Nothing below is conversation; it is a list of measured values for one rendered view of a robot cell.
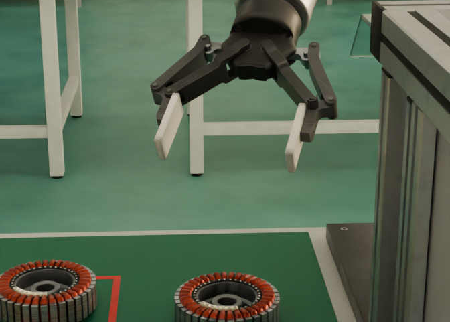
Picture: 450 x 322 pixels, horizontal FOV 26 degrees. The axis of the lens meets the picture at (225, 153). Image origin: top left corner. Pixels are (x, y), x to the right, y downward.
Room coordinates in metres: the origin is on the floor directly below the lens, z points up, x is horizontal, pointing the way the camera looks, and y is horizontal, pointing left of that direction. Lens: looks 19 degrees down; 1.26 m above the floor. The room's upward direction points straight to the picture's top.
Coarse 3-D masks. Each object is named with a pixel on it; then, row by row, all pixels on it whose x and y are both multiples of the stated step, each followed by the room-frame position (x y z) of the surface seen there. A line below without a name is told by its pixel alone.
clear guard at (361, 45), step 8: (360, 16) 1.04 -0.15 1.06; (368, 16) 1.03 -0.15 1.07; (360, 24) 1.05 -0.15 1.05; (368, 24) 1.00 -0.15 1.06; (360, 32) 1.06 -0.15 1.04; (368, 32) 1.06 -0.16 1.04; (360, 40) 1.07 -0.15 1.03; (368, 40) 1.07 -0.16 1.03; (352, 48) 1.08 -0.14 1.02; (360, 48) 1.08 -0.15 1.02; (368, 48) 1.08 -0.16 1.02; (352, 56) 1.09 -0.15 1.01; (360, 56) 1.10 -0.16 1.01; (368, 56) 1.10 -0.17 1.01
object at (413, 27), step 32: (448, 0) 0.84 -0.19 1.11; (384, 32) 0.78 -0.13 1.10; (416, 32) 0.71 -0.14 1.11; (448, 32) 0.71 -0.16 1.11; (384, 64) 0.78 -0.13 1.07; (416, 64) 0.67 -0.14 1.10; (448, 64) 0.61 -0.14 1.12; (416, 96) 0.67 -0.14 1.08; (448, 96) 0.59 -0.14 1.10; (448, 128) 0.58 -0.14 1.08
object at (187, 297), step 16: (224, 272) 0.98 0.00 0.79; (240, 272) 0.98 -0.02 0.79; (192, 288) 0.95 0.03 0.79; (208, 288) 0.96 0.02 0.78; (224, 288) 0.96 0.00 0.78; (240, 288) 0.96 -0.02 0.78; (256, 288) 0.95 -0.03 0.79; (272, 288) 0.94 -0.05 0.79; (176, 304) 0.92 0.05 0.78; (192, 304) 0.91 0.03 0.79; (208, 304) 0.91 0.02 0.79; (224, 304) 0.94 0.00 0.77; (240, 304) 0.93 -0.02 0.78; (256, 304) 0.91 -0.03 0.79; (272, 304) 0.92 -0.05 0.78; (176, 320) 0.92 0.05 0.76; (192, 320) 0.89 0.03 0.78; (208, 320) 0.88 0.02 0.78; (224, 320) 0.88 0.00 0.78; (240, 320) 0.88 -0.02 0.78; (256, 320) 0.89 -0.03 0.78; (272, 320) 0.90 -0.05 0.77
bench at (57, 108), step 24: (48, 0) 3.39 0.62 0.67; (72, 0) 4.17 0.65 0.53; (48, 24) 3.39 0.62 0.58; (72, 24) 4.17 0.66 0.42; (48, 48) 3.39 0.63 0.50; (72, 48) 4.17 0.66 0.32; (48, 72) 3.39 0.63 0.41; (72, 72) 4.17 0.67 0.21; (48, 96) 3.39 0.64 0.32; (72, 96) 3.89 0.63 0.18; (48, 120) 3.39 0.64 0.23; (48, 144) 3.39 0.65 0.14
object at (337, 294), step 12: (252, 228) 1.19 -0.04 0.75; (264, 228) 1.19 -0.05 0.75; (276, 228) 1.19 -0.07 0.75; (288, 228) 1.19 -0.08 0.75; (300, 228) 1.19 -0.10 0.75; (312, 228) 1.19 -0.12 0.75; (324, 228) 1.19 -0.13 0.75; (312, 240) 1.16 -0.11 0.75; (324, 240) 1.16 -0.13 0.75; (324, 252) 1.12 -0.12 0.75; (324, 264) 1.08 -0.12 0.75; (324, 276) 1.05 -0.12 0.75; (336, 276) 1.05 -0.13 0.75; (336, 288) 1.02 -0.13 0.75; (336, 300) 0.99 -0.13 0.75; (348, 300) 0.99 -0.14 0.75; (336, 312) 0.96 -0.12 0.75; (348, 312) 0.96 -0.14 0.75
